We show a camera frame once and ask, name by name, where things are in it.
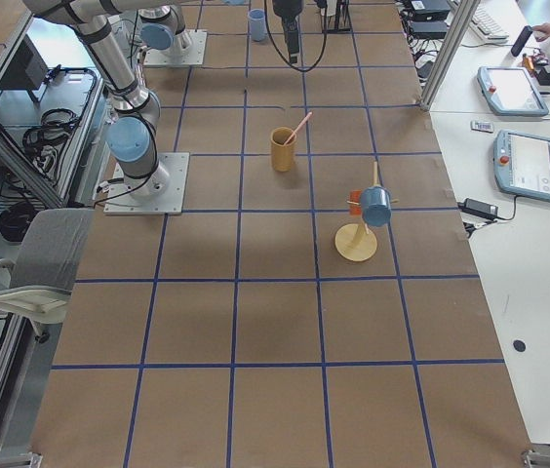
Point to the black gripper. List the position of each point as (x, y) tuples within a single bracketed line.
[(286, 10)]

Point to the light blue plastic cup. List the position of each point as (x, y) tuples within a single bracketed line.
[(257, 26)]

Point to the bamboo cylinder holder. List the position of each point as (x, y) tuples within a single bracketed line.
[(282, 149)]

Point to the orange red mug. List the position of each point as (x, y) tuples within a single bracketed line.
[(353, 202)]

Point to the blue mug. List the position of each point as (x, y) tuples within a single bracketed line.
[(375, 204)]

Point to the white keyboard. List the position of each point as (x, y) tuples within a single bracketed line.
[(486, 28)]

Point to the wooden mug tree stand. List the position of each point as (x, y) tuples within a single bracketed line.
[(356, 241)]

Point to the teach pendant far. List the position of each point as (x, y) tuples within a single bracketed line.
[(509, 91)]

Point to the teach pendant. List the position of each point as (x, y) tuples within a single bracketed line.
[(509, 91), (521, 164)]

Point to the black power adapter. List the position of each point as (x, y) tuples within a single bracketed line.
[(478, 209)]

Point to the teach pendant near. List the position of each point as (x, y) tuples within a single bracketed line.
[(521, 164)]

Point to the grey office chair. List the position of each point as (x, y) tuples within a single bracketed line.
[(38, 283)]

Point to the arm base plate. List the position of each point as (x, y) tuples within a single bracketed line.
[(174, 51), (162, 194)]

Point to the aluminium frame post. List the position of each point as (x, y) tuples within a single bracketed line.
[(460, 23)]

